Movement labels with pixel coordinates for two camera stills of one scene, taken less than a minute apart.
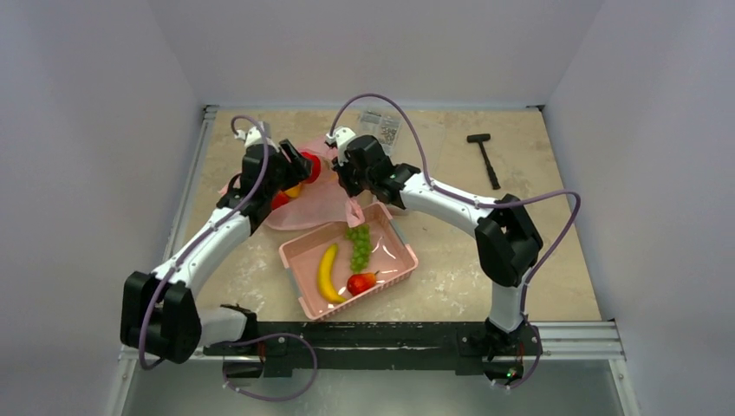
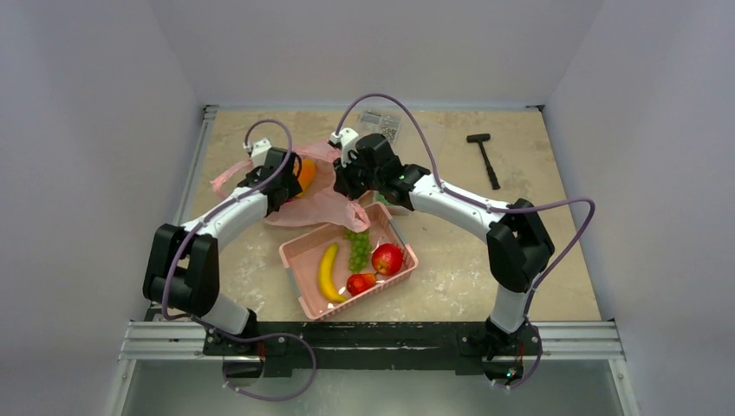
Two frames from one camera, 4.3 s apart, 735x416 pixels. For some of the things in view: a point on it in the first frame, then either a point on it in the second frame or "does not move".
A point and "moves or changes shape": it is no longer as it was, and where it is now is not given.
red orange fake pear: x=357 y=282 does not move
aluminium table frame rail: x=551 y=341 does not move
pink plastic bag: x=325 y=200 moves or changes shape
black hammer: x=479 y=138 does not move
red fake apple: x=315 y=166 -> x=387 y=258
